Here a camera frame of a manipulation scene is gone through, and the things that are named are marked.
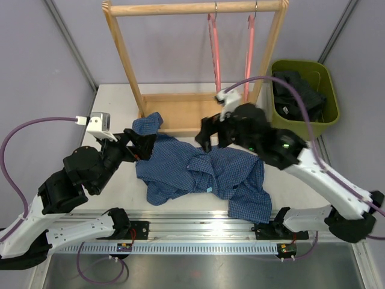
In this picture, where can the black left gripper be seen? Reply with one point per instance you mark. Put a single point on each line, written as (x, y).
(144, 145)

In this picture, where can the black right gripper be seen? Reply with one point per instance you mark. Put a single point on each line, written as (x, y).
(210, 126)

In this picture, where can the blue checkered shirt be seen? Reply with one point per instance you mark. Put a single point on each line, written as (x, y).
(177, 168)

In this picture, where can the pink hanger of blue shirt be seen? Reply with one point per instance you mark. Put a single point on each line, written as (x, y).
(214, 43)

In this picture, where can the pink hanger of black shirt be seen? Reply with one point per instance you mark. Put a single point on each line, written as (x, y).
(250, 49)

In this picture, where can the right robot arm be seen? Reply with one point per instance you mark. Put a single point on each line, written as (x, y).
(349, 215)

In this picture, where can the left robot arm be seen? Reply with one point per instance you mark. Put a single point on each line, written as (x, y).
(86, 171)

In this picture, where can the wooden clothes rack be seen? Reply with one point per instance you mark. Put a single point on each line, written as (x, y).
(182, 112)

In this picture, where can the green plastic basket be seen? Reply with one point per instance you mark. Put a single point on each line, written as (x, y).
(313, 82)

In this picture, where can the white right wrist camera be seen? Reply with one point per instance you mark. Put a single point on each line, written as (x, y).
(229, 101)

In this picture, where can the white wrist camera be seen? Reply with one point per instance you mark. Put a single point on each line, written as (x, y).
(97, 124)
(229, 101)

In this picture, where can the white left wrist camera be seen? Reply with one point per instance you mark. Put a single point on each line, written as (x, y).
(97, 124)

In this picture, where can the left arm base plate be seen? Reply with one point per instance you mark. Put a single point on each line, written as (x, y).
(139, 229)

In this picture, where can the aluminium mounting rail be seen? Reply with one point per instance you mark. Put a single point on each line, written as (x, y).
(217, 226)

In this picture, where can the slotted grey cable duct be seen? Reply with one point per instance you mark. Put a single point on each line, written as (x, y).
(175, 248)

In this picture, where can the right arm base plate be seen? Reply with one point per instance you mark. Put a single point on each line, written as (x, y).
(277, 231)

